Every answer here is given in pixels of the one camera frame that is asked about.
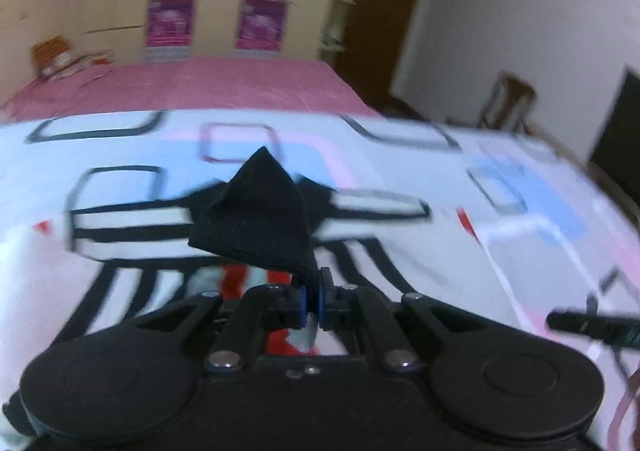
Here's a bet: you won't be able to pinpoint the black cloth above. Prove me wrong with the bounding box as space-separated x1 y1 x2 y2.
187 147 342 293

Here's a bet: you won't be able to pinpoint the pink cable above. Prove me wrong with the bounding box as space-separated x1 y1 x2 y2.
611 368 640 451

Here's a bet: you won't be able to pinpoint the brown wooden door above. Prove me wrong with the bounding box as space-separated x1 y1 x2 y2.
334 0 432 108

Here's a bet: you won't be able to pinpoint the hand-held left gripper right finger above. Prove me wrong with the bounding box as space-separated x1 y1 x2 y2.
316 268 482 375

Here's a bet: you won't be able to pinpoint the pink wall poster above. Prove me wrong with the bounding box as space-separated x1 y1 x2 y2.
234 0 289 54
145 0 196 63

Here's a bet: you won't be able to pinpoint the dark screen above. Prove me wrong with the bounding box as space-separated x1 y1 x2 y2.
587 64 640 228

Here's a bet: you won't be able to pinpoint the pink blanket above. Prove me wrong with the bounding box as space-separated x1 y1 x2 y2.
0 56 387 124

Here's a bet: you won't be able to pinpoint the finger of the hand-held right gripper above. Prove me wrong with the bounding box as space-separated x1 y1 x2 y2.
546 309 640 350

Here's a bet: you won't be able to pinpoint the items on bed corner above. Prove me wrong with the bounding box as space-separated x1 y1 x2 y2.
29 35 113 82

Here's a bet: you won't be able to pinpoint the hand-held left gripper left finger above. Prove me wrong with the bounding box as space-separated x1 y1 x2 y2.
140 283 307 375

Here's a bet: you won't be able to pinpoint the wooden chair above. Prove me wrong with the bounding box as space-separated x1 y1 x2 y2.
476 71 539 134

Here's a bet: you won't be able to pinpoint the black red white striped sweater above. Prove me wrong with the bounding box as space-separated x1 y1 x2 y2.
64 165 453 357

